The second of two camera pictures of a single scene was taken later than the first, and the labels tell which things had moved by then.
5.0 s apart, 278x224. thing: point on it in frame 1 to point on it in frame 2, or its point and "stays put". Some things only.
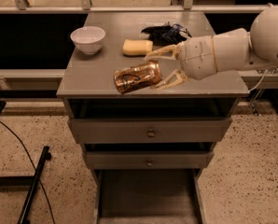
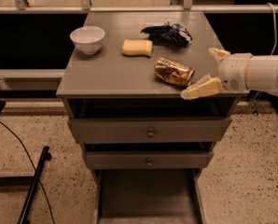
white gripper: x=196 y=58 to x=233 y=71
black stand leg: x=45 y=156 stays put
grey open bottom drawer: x=148 y=196 stays put
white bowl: x=88 y=38 stays put
